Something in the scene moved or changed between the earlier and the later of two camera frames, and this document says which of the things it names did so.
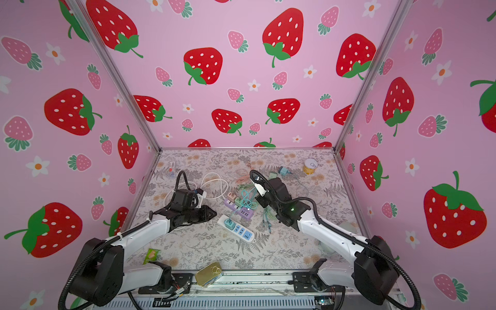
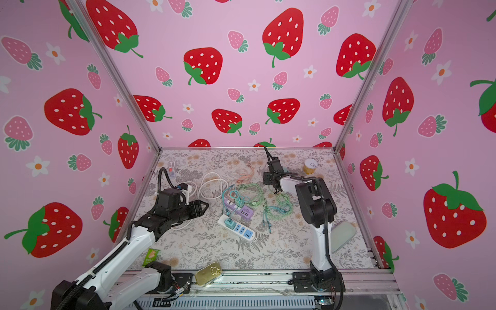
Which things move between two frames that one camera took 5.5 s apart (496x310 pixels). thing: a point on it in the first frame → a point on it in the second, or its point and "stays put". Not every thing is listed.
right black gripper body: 265,199 → 268,177
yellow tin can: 310,166 stays put
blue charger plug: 228,223 stays put
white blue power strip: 241,230 stays put
